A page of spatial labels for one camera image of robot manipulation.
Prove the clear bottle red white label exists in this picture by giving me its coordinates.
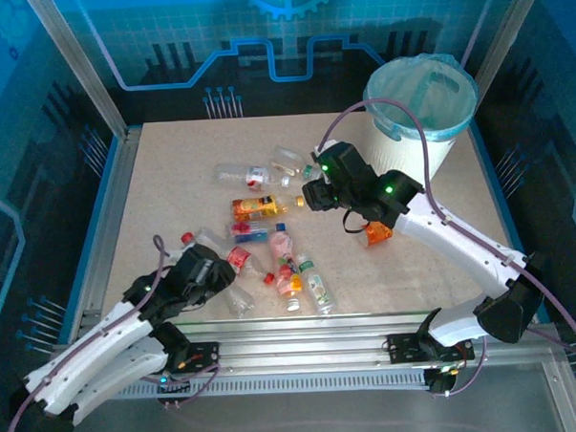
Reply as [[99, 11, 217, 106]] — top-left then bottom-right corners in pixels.
[[212, 160, 292, 191]]

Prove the slotted cable duct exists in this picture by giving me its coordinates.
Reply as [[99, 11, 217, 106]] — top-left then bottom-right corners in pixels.
[[116, 366, 433, 402]]

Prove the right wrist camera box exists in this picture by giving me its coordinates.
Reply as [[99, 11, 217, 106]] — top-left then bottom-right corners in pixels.
[[309, 143, 338, 164]]

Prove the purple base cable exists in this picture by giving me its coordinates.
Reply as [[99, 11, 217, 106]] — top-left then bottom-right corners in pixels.
[[429, 335, 491, 399], [153, 361, 224, 410]]

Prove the pink bottle blue cap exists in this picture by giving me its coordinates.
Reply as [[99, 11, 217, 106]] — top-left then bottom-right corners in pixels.
[[267, 222, 297, 270]]

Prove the white trash bin, blue liner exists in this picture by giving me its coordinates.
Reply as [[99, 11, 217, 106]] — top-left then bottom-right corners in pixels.
[[359, 50, 481, 146]]

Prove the steel sheet panel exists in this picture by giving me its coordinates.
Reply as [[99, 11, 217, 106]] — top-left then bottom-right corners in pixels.
[[36, 360, 576, 432]]

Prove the aluminium table side rail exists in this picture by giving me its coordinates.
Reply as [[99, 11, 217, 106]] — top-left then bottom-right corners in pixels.
[[68, 126, 150, 332]]

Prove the clear bottle orange label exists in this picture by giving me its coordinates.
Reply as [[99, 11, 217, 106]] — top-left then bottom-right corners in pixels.
[[362, 220, 395, 248]]

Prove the clear bottle green neck band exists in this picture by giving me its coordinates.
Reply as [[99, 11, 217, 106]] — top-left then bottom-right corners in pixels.
[[269, 143, 324, 184]]

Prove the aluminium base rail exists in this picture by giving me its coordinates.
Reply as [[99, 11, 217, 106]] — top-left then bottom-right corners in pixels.
[[79, 304, 563, 382]]

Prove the white waste bin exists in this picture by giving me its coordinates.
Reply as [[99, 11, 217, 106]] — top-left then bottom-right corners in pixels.
[[359, 50, 483, 184]]

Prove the pink bottle white cap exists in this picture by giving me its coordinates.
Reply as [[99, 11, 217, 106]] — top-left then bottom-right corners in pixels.
[[274, 261, 306, 314]]

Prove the blue table edge strip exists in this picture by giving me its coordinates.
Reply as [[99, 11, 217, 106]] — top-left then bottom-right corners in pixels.
[[53, 134, 131, 332], [469, 113, 552, 326]]

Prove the bottle green white label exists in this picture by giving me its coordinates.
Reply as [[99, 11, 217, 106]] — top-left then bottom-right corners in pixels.
[[293, 251, 338, 318]]

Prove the clear bottle red cap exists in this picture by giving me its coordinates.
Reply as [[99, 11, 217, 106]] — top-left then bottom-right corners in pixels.
[[222, 259, 278, 320]]

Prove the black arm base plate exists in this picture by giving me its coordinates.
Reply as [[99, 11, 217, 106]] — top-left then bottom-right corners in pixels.
[[176, 340, 224, 375], [386, 330, 476, 366]]

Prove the small bottle blue red label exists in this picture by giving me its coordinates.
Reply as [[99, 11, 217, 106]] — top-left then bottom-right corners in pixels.
[[224, 220, 271, 246]]

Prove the aluminium frame post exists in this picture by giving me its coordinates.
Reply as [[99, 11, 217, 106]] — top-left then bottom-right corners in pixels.
[[469, 0, 554, 103], [25, 0, 132, 145]]

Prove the orange juice bottle yellow cap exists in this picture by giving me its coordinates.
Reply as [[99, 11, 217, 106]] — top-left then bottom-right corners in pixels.
[[231, 192, 307, 224]]

